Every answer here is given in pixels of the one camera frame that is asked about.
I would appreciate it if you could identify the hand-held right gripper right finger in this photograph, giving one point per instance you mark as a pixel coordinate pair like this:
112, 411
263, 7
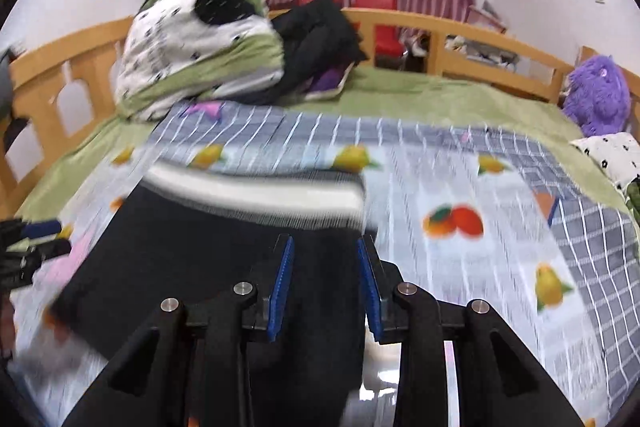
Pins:
371, 292

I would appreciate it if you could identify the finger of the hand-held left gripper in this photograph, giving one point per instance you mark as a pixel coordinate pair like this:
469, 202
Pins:
30, 254
35, 229

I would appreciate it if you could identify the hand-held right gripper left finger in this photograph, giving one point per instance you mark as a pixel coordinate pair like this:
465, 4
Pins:
280, 292

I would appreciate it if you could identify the black pants with white stripe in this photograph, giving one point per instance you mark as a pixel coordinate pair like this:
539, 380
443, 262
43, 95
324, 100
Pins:
200, 252

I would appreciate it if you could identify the fruit printed checked bed sheet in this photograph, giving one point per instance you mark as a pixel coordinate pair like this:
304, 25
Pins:
450, 177

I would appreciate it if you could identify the grey hanging cloth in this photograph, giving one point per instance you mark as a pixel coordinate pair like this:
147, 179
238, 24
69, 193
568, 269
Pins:
4, 82

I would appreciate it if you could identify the green fleece blanket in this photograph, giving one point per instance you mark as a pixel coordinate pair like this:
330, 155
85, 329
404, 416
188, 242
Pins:
450, 97

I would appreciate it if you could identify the purple cloth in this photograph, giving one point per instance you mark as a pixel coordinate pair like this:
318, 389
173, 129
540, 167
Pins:
327, 79

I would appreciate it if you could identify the rolled white spotted quilt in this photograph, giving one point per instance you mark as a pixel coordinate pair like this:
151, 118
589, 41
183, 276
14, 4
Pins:
175, 42

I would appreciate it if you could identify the black jacket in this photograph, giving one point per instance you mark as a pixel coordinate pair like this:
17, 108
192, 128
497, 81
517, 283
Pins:
315, 39

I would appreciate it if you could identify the pile of desk clutter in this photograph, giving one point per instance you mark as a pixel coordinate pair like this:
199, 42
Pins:
480, 52

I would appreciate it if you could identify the white spotted pillow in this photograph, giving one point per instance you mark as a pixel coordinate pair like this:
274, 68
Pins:
617, 157

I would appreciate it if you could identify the red chair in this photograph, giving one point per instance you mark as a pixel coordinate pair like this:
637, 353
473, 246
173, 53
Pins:
307, 0
377, 7

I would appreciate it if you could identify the purple plush toy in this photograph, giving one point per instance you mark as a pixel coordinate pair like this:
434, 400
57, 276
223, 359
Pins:
597, 97

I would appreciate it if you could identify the wooden bed frame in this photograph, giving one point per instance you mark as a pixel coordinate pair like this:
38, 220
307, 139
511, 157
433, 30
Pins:
400, 19

